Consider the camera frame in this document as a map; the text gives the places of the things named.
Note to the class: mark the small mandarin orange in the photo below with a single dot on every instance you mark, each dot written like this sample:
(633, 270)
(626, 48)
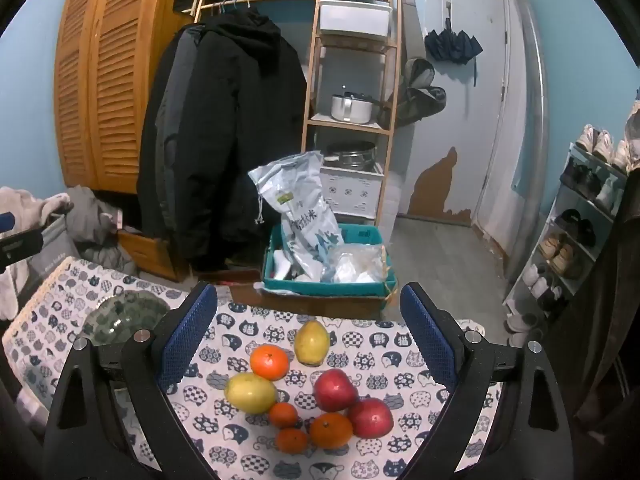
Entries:
(291, 440)
(283, 414)

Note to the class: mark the red apple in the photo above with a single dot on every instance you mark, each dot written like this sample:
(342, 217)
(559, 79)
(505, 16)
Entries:
(371, 417)
(335, 390)

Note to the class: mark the yellow pear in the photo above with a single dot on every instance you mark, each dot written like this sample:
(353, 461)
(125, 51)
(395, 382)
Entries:
(250, 392)
(311, 342)

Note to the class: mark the wooden shelf rack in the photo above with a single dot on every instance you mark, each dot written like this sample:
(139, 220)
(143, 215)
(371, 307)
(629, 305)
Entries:
(350, 127)

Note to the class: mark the grey door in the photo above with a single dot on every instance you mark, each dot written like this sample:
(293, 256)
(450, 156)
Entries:
(465, 125)

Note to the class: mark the grey fabric basket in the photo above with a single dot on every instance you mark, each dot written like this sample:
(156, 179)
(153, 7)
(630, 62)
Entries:
(55, 252)

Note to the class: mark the cat print tablecloth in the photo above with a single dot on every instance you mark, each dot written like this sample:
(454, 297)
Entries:
(350, 360)

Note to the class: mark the white plastic storage bin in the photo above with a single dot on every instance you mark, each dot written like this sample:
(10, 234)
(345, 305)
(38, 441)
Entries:
(355, 17)

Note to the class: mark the clear plastic bag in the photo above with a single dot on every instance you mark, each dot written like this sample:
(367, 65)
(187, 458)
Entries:
(357, 265)

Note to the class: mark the dark grey hanging jacket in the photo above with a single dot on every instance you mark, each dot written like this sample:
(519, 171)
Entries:
(170, 135)

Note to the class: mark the steel pot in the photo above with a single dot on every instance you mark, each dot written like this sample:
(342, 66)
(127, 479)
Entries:
(350, 155)

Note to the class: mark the large orange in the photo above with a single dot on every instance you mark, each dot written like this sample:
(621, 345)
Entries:
(330, 431)
(269, 362)

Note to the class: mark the dark cloth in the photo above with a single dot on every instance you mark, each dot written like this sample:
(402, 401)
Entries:
(605, 310)

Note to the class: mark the wooden drawer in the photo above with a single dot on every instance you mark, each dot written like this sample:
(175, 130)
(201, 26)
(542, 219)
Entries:
(150, 250)

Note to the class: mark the clear glass bowl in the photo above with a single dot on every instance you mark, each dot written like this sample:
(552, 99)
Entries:
(125, 317)

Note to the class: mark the black hooded coat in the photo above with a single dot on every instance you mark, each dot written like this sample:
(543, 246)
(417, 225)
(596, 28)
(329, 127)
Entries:
(235, 135)

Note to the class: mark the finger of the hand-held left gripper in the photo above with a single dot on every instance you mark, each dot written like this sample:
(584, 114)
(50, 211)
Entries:
(20, 249)
(6, 221)

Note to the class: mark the wooden louvered wardrobe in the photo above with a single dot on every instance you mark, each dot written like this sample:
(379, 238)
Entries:
(100, 85)

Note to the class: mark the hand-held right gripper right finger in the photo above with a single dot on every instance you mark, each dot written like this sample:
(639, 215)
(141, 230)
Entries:
(427, 335)

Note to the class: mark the brown cardboard box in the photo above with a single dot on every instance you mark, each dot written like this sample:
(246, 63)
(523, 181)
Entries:
(325, 306)

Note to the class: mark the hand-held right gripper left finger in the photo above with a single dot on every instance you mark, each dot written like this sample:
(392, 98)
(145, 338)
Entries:
(187, 335)

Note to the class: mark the metal pot on shelf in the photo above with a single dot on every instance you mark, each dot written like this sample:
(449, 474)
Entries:
(350, 107)

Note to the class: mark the teal plastic crate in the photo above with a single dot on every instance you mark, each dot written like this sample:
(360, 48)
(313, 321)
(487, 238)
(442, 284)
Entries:
(360, 234)

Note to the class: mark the white patterned storage box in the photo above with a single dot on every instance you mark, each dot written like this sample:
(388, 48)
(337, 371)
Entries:
(350, 192)

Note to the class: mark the shoe rack with shoes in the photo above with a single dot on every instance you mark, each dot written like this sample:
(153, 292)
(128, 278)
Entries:
(562, 257)

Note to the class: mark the beige fleece garment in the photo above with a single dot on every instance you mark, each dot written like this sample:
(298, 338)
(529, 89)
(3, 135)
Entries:
(25, 205)

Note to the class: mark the olive hanging bag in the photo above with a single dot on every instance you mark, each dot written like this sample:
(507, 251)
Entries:
(417, 100)

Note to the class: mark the white rice bag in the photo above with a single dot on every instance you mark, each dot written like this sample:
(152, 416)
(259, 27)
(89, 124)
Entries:
(300, 210)

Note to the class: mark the grey puffer jacket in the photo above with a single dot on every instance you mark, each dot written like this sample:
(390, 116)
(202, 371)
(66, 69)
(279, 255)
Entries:
(95, 225)

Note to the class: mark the navy folded umbrella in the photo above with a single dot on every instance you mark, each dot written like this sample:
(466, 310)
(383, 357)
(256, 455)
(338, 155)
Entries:
(452, 45)

